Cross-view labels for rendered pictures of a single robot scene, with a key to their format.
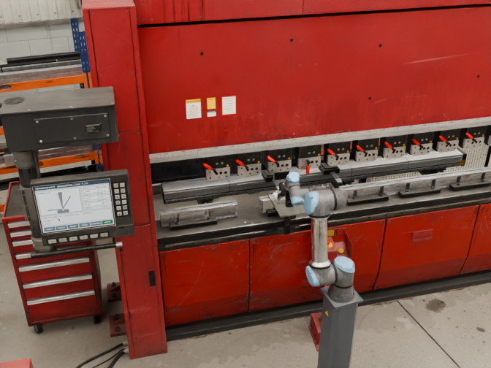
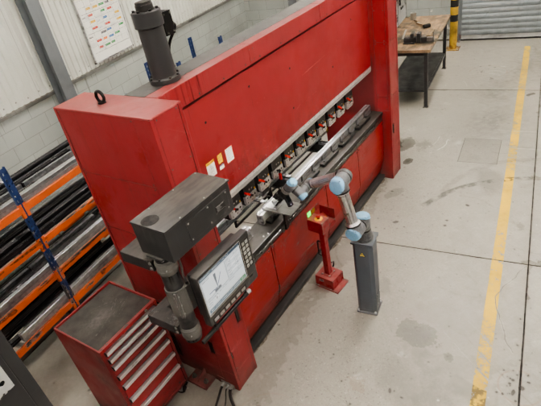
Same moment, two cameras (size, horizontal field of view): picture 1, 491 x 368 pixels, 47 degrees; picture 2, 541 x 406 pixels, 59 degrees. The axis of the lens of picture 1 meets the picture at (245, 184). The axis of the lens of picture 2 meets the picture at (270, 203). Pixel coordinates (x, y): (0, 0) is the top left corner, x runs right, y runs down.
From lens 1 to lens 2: 185 cm
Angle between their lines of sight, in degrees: 31
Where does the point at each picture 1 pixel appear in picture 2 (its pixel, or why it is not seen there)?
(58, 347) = not seen: outside the picture
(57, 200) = (213, 281)
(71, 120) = (207, 209)
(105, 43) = (169, 141)
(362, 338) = (350, 268)
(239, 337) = (287, 321)
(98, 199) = (235, 263)
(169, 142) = not seen: hidden behind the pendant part
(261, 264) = (280, 260)
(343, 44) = (274, 76)
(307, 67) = (261, 102)
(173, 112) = not seen: hidden behind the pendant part
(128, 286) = (226, 332)
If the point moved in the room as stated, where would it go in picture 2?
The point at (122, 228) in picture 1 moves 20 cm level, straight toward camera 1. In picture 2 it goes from (251, 276) to (279, 285)
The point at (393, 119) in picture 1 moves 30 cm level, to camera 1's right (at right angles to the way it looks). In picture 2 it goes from (307, 116) to (328, 103)
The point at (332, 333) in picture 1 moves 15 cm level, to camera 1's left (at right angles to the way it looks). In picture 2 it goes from (371, 265) to (359, 275)
